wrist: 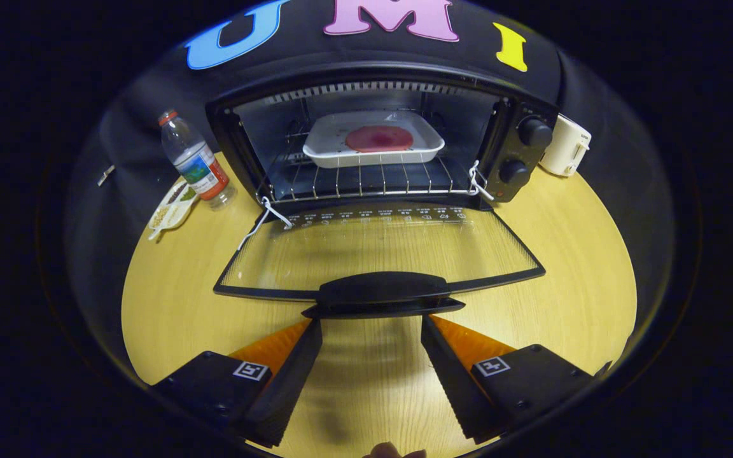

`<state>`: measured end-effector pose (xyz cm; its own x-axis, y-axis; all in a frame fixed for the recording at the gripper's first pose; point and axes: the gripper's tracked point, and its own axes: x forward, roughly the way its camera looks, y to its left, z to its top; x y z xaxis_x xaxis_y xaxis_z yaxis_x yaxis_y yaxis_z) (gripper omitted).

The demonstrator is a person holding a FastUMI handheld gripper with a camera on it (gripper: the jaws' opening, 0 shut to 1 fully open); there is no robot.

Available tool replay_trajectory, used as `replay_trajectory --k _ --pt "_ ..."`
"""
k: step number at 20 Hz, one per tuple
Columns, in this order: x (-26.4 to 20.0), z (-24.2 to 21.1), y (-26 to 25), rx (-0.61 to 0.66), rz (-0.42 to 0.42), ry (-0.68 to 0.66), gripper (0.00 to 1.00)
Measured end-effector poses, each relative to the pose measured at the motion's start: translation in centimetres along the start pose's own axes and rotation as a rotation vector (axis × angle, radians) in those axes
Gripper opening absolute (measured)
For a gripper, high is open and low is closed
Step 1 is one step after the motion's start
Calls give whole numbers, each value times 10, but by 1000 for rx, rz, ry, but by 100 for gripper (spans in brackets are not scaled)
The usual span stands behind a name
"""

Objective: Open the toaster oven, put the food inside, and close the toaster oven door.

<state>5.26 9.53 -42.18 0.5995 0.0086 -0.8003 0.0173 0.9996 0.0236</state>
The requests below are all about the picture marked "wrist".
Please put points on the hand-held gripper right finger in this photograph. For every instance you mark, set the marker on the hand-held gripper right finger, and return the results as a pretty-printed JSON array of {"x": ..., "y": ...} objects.
[{"x": 452, "y": 381}]

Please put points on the white divided snack tray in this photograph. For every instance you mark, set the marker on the white divided snack tray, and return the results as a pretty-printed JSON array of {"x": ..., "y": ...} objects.
[{"x": 172, "y": 210}]

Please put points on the clear plastic water bottle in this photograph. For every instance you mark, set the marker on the clear plastic water bottle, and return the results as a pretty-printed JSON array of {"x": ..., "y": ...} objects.
[{"x": 198, "y": 165}]

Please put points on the pink meat slice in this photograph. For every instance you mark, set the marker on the pink meat slice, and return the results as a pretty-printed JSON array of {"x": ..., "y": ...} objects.
[{"x": 379, "y": 138}]

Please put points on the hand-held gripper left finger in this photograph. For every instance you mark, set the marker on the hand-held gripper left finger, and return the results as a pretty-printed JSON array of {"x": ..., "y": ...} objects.
[{"x": 290, "y": 388}]

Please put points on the silver metal clip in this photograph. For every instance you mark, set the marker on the silver metal clip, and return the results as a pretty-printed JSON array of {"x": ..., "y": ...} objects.
[{"x": 106, "y": 175}]

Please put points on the black toaster oven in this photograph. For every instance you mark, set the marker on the black toaster oven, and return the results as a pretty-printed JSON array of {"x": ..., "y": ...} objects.
[{"x": 382, "y": 289}]

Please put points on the white pop-up toaster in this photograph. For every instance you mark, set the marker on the white pop-up toaster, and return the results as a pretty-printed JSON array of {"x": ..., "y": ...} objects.
[{"x": 564, "y": 146}]

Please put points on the white square plate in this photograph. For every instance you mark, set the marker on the white square plate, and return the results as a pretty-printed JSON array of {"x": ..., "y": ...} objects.
[{"x": 373, "y": 159}]

